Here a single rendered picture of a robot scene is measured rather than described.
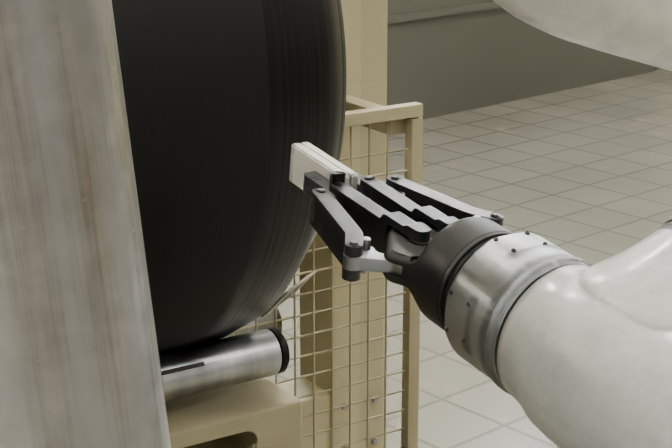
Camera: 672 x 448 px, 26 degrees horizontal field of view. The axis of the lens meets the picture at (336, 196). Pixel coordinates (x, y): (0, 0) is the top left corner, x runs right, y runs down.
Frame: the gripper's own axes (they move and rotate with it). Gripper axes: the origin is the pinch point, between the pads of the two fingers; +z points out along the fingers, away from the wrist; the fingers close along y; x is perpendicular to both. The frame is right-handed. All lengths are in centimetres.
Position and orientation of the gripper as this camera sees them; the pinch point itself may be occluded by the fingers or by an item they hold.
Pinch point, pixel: (322, 177)
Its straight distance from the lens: 105.8
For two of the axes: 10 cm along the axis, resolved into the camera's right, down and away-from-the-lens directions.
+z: -5.3, -3.6, 7.6
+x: -0.8, 9.2, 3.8
